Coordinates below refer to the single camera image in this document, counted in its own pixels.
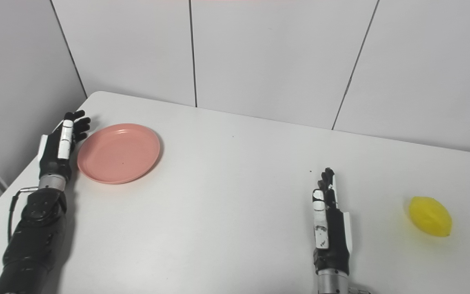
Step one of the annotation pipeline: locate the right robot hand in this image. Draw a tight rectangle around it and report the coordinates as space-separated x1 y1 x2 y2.
312 167 353 276

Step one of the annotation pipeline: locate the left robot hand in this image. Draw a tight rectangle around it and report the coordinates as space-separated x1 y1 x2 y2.
38 110 91 180

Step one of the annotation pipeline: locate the pink round plate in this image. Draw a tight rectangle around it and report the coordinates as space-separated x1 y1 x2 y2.
77 123 161 185

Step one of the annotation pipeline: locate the yellow lemon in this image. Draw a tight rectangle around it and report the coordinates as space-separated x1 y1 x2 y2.
408 196 453 238

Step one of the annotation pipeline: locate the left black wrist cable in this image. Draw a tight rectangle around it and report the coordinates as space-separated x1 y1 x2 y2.
8 187 40 244

